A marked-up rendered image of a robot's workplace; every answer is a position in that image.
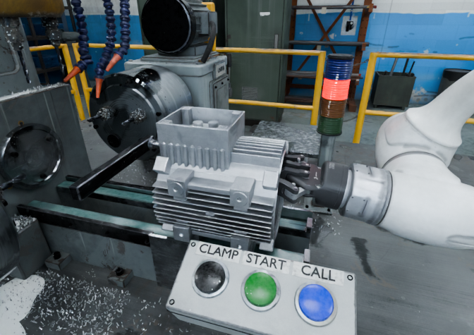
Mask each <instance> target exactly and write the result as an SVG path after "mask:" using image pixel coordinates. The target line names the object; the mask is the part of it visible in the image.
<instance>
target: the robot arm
mask: <svg viewBox="0 0 474 335"><path fill-rule="evenodd" d="M473 114H474V70H472V71H471V72H469V73H467V74H466V75H465V76H463V77H462V78H460V79H459V80H457V81H456V82H455V83H454V84H452V85H451V86H450V87H448V88H447V89H446V90H445V91H443V93H441V94H440V95H439V96H438V97H436V98H435V99H433V100H432V101H431V102H430V103H429V104H427V105H425V106H422V107H418V108H409V109H408V110H407V111H406V112H403V113H399V114H395V115H393V116H391V117H389V118H388V119H387V120H386V121H385V122H384V123H383V124H382V125H381V127H380V128H379V130H378V132H377V137H376V140H375V158H376V163H377V168H375V167H371V166H366V165H362V164H357V163H353V164H351V165H350V166H349V167H348V166H347V165H344V164H338V163H335V162H329V161H325V162H324V163H323V165H322V167H318V166H315V165H313V164H307V163H306V162H305V161H304V159H305V156H304V155H301V154H295V155H291V154H285V155H284V159H283V163H282V167H281V173H280V178H279V187H278V192H277V195H278V196H281V197H283V198H284V199H285V200H287V201H288V202H290V203H292V204H295V203H296V200H297V198H298V197H300V196H303V197H313V198H314V201H315V204H316V205H319V206H322V207H327V208H330V209H335V210H337V209H339V214H340V215H341V216H343V217H347V218H350V219H355V220H358V221H362V222H365V223H366V224H371V225H372V224H373V225H375V226H379V227H381V228H383V229H386V230H387V231H388V232H390V233H392V234H394V235H397V236H400V237H402V238H406V239H408V240H413V241H415V242H419V243H424V244H428V245H433V246H438V247H443V248H453V249H462V250H474V187H473V186H470V185H466V184H464V183H461V180H460V179H459V178H458V177H457V176H455V175H454V174H453V173H452V172H450V170H448V168H447V167H448V166H449V165H450V162H451V159H452V157H453V156H454V154H455V152H456V150H457V149H458V147H459V145H460V144H461V143H462V139H461V129H462V127H463V125H464V123H465V122H466V121H467V120H468V119H469V118H470V117H471V116H472V115H473Z"/></svg>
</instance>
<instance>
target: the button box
mask: <svg viewBox="0 0 474 335"><path fill-rule="evenodd" d="M208 261H215V262H218V263H219V264H220V265H221V266H222V267H223V268H224V271H225V275H226V278H225V282H224V285H223V286H222V287H221V288H220V289H219V290H218V291H217V292H215V293H211V294H207V293H203V292H201V291H200V290H199V289H198V288H197V286H196V285H195V273H196V270H197V269H198V267H199V266H200V265H201V264H202V263H204V262H208ZM256 272H264V273H267V274H268V275H270V276H271V277H272V278H273V280H274V281H275V283H276V298H275V299H274V301H273V302H272V303H271V304H270V305H268V306H266V307H256V306H254V305H252V304H251V303H249V302H248V300H247V298H246V296H245V291H244V286H245V282H246V280H247V278H248V277H249V276H250V275H251V274H254V273H256ZM309 284H318V285H321V286H323V287H324V288H326V289H327V290H328V291H329V292H330V294H331V296H332V298H333V301H334V309H333V312H332V314H331V316H330V317H329V318H328V319H327V320H325V321H323V322H314V321H312V320H310V319H308V318H307V317H306V316H305V315H304V314H303V313H302V312H301V310H300V308H299V304H298V298H299V295H300V292H301V290H302V289H303V288H304V287H305V286H307V285H309ZM166 308H167V312H171V313H172V314H173V315H175V316H176V317H177V318H178V319H179V320H183V321H185V322H190V323H193V324H197V325H200V326H202V327H207V328H210V329H214V330H217V331H221V332H224V333H227V334H231V335H357V311H356V275H355V274H354V273H350V272H345V271H341V270H337V269H331V268H327V267H321V266H317V265H313V264H307V263H303V262H297V261H293V260H287V259H283V258H279V257H273V256H269V255H263V254H260V253H256V252H249V251H245V250H239V249H235V248H229V247H226V246H222V245H215V244H211V243H206V242H202V241H198V240H191V241H190V242H189V245H188V248H187V250H186V253H185V256H184V258H183V261H182V263H181V266H180V269H179V271H178V274H177V276H176V280H175V282H174V284H173V287H172V289H171V292H170V294H169V298H168V300H167V302H166Z"/></svg>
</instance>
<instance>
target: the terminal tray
mask: <svg viewBox="0 0 474 335"><path fill-rule="evenodd" d="M186 107H188V109H184V108H186ZM234 112H235V111H234V110H225V109H209V108H200V107H191V106H182V107H181V108H180V109H178V110H176V111H175V112H173V113H172V114H169V115H168V116H167V117H165V118H163V119H162V120H160V121H158V122H157V123H156V127H157V137H158V142H159V148H160V154H161V157H168V158H170V160H171V164H172V165H174V164H175V163H178V166H180V165H182V164H184V165H185V167H187V166H188V165H191V166H192V168H195V167H196V166H199V169H202V168H203V167H206V169H207V170H209V169H210V168H213V170H214V171H216V170H217V169H221V172H224V171H225V169H226V170H229V167H230V163H231V152H232V149H233V148H234V145H235V144H236V142H237V140H238V139H239V138H240V137H241V136H244V132H245V112H244V111H238V112H239V113H234ZM164 121H169V122H164ZM220 126H226V127H225V128H221V127H220Z"/></svg>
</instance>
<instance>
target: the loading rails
mask: <svg viewBox="0 0 474 335"><path fill-rule="evenodd" d="M65 177H66V181H64V182H63V183H60V184H59V185H57V187H56V188H57V190H58V192H59V196H60V198H61V202H62V205H57V204H53V203H49V202H43V201H39V200H33V201H32V202H30V203H29V204H27V205H22V204H19V205H17V206H16V207H17V209H18V212H19V214H20V215H22V216H23V217H24V216H25V217H29V216H31V217H32V218H33V217H34V218H35V219H36V218H37V220H38V221H39V224H40V226H41V229H42V232H43V234H44V237H45V239H46V242H47V245H48V246H49V249H50V252H51V256H49V257H48V258H47V259H46V260H45V261H44V262H45V264H46V266H47V267H48V268H52V269H56V270H59V271H61V270H62V269H63V268H64V267H65V266H66V265H67V264H68V263H69V262H70V261H72V260H75V261H78V262H83V263H86V264H91V265H94V266H98V267H103V268H105V269H110V270H113V271H112V272H111V273H110V275H108V277H107V281H108V283H109V284H111V285H115V286H119V287H122V288H125V287H126V285H127V284H128V282H129V281H130V280H131V279H132V278H133V276H138V277H141V278H144V279H149V280H153V281H156V282H157V285H158V286H161V287H164V288H169V289H172V287H173V284H174V282H175V280H176V276H177V274H178V271H179V269H180V266H181V263H182V261H183V258H184V256H185V253H186V250H187V248H188V245H189V243H187V242H183V241H179V240H174V232H172V231H166V230H162V225H163V223H159V222H158V219H157V216H155V214H156V212H154V210H155V209H156V208H153V206H154V204H155V203H152V202H153V200H154V199H155V198H152V196H153V195H154V193H153V192H152V191H153V190H154V189H151V188H144V187H139V186H134V185H126V184H122V183H114V182H109V181H107V182H106V183H105V184H104V185H102V186H101V187H100V188H98V189H97V190H96V191H94V192H93V193H92V194H90V195H89V196H87V197H86V198H85V199H84V200H82V201H77V200H73V199H72V197H71V193H70V190H69V186H70V185H71V184H73V183H75V182H76V181H77V180H79V179H81V178H82V177H79V176H72V175H67V176H65ZM312 213H313V211H312V210H307V209H299V208H295V207H287V206H283V209H282V211H281V218H280V222H279V229H278V232H277V235H276V239H275V242H274V249H273V252H270V251H266V250H261V249H259V246H260V244H259V243H256V246H255V250H254V252H256V253H260V254H263V255H269V256H273V257H279V258H283V259H287V260H293V261H297V262H303V263H307V264H310V250H309V245H310V236H311V231H312ZM26 215H27V216H26ZM202 242H206V243H211V244H215V245H222V246H226V247H229V248H230V247H231V243H230V242H228V241H224V240H217V239H213V238H207V237H204V238H203V239H202Z"/></svg>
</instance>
